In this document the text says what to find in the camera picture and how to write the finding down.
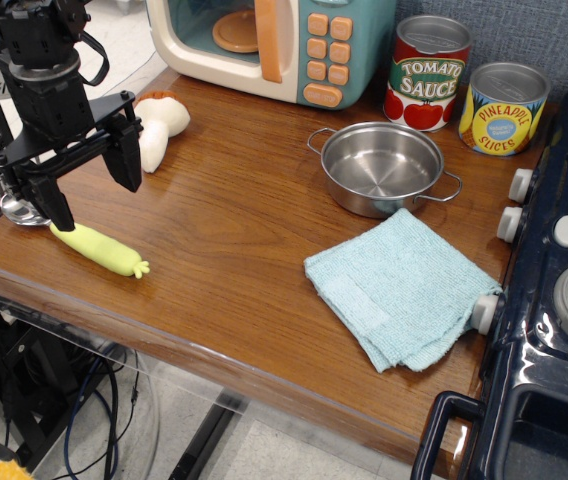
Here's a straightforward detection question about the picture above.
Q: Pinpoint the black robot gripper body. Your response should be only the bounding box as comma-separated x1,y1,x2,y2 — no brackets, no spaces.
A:
0,59,142,200

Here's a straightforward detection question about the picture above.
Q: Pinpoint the black cable under table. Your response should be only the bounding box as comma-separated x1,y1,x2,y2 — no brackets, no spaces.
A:
53,349,140,480

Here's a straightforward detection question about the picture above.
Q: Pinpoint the spoon with green handle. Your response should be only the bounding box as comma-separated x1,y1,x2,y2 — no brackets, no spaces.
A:
0,194,150,279

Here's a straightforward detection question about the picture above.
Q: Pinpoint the pineapple slices can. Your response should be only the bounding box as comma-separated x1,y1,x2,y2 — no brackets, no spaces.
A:
458,62,551,157

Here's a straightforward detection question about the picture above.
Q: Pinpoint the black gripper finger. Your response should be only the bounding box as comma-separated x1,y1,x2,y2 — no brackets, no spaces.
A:
103,117,142,192
26,176,75,232

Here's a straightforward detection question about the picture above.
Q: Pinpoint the blue cable under table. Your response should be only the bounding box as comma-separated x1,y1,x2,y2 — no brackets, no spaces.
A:
62,349,138,480

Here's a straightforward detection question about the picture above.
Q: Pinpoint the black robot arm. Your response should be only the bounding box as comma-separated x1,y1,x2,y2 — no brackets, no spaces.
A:
0,1,143,231

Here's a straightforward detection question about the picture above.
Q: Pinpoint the teal toy microwave oven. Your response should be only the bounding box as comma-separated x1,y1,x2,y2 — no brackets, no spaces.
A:
146,1,396,110

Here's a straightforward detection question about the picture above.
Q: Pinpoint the tomato sauce can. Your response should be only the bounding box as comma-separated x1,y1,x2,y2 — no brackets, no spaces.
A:
384,15,472,132

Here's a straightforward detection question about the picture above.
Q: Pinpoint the light blue folded cloth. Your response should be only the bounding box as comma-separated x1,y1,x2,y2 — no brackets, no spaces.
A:
304,209,501,373

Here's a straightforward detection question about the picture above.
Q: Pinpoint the clear acrylic table guard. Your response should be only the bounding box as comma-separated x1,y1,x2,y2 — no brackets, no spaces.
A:
0,49,250,416

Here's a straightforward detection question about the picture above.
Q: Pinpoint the dark blue toy stove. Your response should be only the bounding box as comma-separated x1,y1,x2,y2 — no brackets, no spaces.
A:
411,92,568,479

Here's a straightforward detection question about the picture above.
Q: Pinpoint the plush white mushroom toy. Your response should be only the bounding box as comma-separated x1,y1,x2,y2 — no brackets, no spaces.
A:
134,91,191,173

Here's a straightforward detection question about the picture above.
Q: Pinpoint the small stainless steel pot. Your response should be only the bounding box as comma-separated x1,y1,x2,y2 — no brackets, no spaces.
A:
307,121,463,219

